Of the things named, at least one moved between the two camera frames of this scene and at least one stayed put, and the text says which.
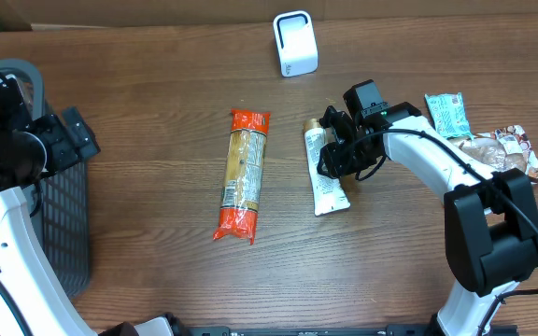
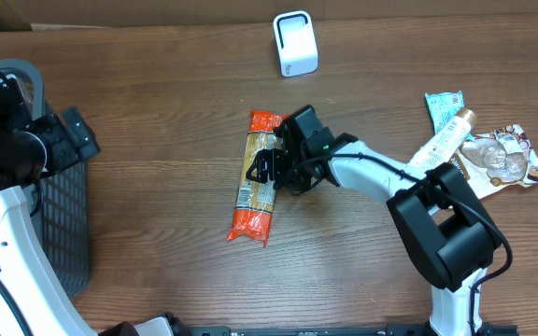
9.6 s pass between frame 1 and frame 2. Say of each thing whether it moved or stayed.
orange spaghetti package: moved
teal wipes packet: stayed
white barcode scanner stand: stayed
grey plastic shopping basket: stayed
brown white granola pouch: stayed
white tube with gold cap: moved
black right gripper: moved
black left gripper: stayed
